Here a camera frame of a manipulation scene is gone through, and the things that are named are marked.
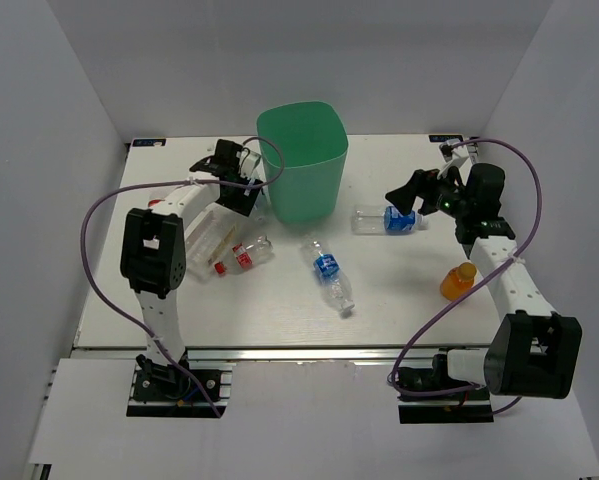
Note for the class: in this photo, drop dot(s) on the orange juice bottle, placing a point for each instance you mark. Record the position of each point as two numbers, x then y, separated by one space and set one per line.
458 281

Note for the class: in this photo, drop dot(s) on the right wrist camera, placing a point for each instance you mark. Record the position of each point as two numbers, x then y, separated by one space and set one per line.
454 153

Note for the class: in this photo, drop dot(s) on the crushed bottle red label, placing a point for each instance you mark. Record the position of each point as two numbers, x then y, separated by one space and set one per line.
245 256

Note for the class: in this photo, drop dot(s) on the crushed bottle blue label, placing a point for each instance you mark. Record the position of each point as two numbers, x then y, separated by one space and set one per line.
334 285

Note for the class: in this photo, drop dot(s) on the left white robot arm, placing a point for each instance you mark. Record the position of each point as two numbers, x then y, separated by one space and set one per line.
154 253

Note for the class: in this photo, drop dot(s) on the clear bottle blue label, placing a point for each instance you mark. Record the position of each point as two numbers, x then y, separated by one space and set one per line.
385 220

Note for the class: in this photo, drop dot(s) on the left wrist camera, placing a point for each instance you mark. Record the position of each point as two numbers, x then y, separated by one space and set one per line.
248 162

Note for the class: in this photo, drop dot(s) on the green plastic bin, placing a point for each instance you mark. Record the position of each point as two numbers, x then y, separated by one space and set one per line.
304 150

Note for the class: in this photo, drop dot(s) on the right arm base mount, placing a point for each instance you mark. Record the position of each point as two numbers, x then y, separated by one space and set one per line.
429 396

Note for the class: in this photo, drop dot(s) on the aluminium frame rail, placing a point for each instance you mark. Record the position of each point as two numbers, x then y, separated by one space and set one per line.
254 354

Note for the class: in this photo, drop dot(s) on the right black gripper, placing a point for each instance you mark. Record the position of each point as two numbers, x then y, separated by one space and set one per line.
428 182

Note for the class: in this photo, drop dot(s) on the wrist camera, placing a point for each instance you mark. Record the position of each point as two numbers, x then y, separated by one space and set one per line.
248 162
454 153

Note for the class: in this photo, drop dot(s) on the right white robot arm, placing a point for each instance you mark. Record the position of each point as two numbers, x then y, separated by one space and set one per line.
535 349

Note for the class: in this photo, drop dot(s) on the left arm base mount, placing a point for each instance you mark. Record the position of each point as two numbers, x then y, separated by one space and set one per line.
159 391

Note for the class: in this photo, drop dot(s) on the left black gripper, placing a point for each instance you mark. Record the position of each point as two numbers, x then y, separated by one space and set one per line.
241 204

